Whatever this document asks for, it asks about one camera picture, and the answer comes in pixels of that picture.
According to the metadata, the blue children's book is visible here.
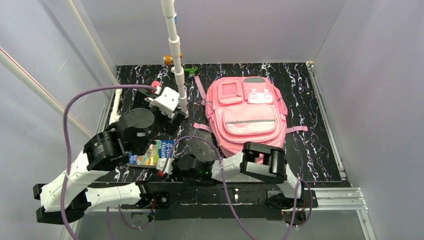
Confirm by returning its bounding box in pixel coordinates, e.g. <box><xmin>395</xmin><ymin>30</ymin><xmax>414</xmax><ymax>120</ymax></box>
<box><xmin>128</xmin><ymin>140</ymin><xmax>175</xmax><ymax>168</ymax></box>

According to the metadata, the pink student backpack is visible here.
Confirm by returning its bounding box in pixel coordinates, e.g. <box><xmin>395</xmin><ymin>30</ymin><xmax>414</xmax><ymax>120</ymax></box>
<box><xmin>194</xmin><ymin>76</ymin><xmax>308</xmax><ymax>158</ymax></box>

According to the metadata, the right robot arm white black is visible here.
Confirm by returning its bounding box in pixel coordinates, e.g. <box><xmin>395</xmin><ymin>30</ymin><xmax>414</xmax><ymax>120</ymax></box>
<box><xmin>169</xmin><ymin>142</ymin><xmax>318</xmax><ymax>212</ymax></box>

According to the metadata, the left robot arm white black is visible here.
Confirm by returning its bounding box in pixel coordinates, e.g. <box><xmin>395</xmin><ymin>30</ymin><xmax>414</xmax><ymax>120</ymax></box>
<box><xmin>33</xmin><ymin>87</ymin><xmax>185</xmax><ymax>225</ymax></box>

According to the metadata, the green white marker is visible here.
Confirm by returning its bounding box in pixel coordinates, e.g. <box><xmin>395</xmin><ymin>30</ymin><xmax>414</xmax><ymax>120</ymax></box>
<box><xmin>183</xmin><ymin>66</ymin><xmax>199</xmax><ymax>79</ymax></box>

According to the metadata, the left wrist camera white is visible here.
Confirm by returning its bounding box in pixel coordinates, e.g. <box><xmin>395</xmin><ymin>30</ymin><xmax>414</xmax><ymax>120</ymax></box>
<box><xmin>149</xmin><ymin>86</ymin><xmax>180</xmax><ymax>118</ymax></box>

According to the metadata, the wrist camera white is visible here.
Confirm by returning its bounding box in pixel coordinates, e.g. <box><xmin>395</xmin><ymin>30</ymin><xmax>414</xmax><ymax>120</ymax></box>
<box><xmin>156</xmin><ymin>158</ymin><xmax>175</xmax><ymax>176</ymax></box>
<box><xmin>149</xmin><ymin>86</ymin><xmax>180</xmax><ymax>118</ymax></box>

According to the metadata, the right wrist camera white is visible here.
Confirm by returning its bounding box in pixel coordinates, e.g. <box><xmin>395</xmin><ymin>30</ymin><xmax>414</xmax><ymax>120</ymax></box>
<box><xmin>156</xmin><ymin>158</ymin><xmax>175</xmax><ymax>176</ymax></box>

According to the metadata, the orange bottle at wall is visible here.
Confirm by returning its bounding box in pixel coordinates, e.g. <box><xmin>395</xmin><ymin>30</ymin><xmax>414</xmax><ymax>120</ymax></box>
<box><xmin>162</xmin><ymin>53</ymin><xmax>183</xmax><ymax>66</ymax></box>

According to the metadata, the white pvc pipe frame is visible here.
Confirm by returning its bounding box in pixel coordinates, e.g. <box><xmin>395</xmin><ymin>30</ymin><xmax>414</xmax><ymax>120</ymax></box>
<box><xmin>0</xmin><ymin>0</ymin><xmax>189</xmax><ymax>138</ymax></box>

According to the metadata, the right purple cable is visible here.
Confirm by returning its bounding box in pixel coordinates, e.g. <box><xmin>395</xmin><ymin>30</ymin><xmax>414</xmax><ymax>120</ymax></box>
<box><xmin>160</xmin><ymin>135</ymin><xmax>314</xmax><ymax>240</ymax></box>

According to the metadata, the purple cable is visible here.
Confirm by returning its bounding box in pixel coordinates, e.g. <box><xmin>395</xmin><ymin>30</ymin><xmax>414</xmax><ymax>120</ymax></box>
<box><xmin>60</xmin><ymin>84</ymin><xmax>158</xmax><ymax>240</ymax></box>
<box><xmin>160</xmin><ymin>135</ymin><xmax>314</xmax><ymax>240</ymax></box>

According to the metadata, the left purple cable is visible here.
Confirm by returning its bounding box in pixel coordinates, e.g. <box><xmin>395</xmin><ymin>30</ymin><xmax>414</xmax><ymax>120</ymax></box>
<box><xmin>60</xmin><ymin>84</ymin><xmax>158</xmax><ymax>240</ymax></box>

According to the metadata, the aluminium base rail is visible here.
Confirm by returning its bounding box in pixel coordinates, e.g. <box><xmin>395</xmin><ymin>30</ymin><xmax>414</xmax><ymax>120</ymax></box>
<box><xmin>60</xmin><ymin>187</ymin><xmax>379</xmax><ymax>240</ymax></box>

